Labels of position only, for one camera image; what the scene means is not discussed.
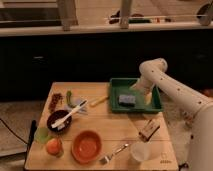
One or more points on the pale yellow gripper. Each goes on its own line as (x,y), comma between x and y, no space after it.
(148,98)

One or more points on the blue grey sponge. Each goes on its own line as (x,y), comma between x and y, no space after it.
(126,100)

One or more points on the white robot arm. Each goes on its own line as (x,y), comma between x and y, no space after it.
(200,155)

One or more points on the green plastic tray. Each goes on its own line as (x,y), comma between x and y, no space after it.
(122,86)

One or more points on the brown wooden box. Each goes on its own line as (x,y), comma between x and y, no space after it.
(149,130)

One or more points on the white cup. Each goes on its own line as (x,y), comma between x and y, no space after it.
(140,151)

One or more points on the silver fork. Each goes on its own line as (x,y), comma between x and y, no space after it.
(106,159)

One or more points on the orange bowl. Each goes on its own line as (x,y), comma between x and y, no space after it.
(86,147)

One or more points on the green pepper toy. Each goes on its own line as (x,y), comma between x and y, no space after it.
(68,99)

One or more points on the white plastic spatula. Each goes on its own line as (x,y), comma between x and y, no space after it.
(60,121)

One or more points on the brown dried food pile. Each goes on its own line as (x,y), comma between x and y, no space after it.
(56,97)

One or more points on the orange fruit toy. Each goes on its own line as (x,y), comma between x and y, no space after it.
(54,147)

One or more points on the green cup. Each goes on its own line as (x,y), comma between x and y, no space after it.
(41,135)

